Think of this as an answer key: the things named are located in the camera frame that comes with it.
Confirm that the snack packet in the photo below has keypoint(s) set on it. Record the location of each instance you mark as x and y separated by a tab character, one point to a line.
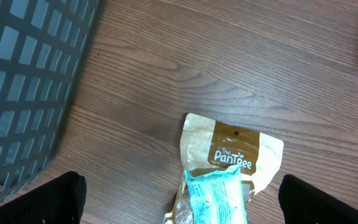
207	145

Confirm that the grey plastic shopping basket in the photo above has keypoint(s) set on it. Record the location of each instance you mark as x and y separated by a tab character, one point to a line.
43	49

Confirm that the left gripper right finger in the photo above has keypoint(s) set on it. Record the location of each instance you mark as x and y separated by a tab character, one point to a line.
303	203

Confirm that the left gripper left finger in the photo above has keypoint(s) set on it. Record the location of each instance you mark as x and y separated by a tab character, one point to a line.
61	200

